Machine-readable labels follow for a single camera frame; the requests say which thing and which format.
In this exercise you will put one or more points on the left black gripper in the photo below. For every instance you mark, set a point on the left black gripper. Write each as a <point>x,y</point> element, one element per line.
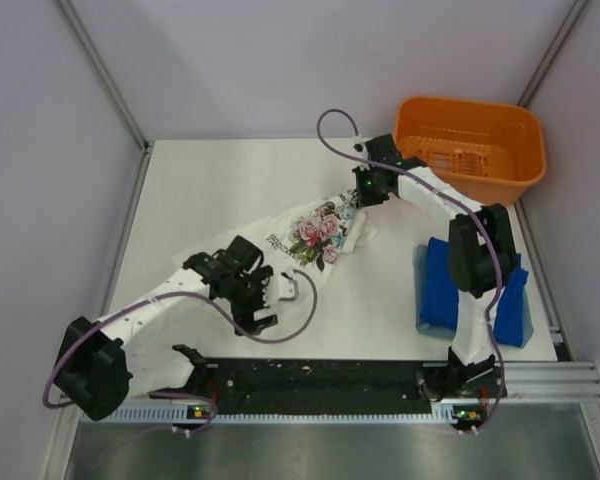
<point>243,316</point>

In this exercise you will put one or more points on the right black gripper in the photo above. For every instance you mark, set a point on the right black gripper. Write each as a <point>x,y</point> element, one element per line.
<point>362,198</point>

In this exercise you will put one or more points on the white floral t shirt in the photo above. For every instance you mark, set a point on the white floral t shirt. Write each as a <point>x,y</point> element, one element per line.
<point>310,237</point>

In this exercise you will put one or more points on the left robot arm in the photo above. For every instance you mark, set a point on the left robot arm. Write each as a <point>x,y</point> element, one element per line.
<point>100,363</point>

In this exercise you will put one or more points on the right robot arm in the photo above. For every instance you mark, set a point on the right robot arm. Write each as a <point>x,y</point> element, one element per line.
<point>482,253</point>

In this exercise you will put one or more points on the orange plastic basket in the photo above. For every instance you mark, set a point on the orange plastic basket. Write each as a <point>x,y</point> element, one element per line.
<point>491,152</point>

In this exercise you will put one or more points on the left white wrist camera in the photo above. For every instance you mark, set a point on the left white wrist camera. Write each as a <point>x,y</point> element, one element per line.
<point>286,287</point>

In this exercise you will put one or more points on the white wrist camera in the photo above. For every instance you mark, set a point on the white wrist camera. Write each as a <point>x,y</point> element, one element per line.
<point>286,287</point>
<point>360,147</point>

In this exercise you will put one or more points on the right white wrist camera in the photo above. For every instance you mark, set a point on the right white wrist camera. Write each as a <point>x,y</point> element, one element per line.
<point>360,147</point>

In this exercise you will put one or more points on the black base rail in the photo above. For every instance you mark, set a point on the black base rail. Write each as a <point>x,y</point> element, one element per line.
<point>332,387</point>

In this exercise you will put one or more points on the right aluminium corner post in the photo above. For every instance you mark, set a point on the right aluminium corner post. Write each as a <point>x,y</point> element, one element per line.
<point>575,15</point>

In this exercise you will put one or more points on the aluminium corner post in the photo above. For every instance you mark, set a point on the aluminium corner post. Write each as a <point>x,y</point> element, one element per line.
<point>101,72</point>
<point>575,15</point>

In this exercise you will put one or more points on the left aluminium corner post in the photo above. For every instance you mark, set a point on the left aluminium corner post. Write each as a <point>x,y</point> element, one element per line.
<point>101,72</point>

